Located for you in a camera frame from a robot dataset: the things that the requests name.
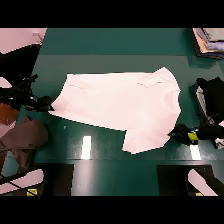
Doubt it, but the pale pink garment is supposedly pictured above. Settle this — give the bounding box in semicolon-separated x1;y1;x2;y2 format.
0;28;48;55

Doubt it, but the orange-brown garment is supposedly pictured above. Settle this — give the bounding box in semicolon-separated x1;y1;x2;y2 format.
0;102;20;125

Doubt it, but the brown garment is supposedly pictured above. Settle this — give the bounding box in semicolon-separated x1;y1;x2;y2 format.
0;115;50;175

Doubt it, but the grey garment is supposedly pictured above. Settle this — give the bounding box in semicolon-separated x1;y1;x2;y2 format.
201;28;224;44

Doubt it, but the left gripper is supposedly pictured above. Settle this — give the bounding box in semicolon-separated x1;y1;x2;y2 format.
34;95;55;113

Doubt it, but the black garment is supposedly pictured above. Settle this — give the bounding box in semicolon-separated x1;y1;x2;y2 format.
0;44;42;88
192;76;224;150

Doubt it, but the white shirt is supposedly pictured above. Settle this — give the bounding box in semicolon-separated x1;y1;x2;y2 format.
49;66;183;155

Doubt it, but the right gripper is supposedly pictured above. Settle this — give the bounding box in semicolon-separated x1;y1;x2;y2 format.
167;123;192;146

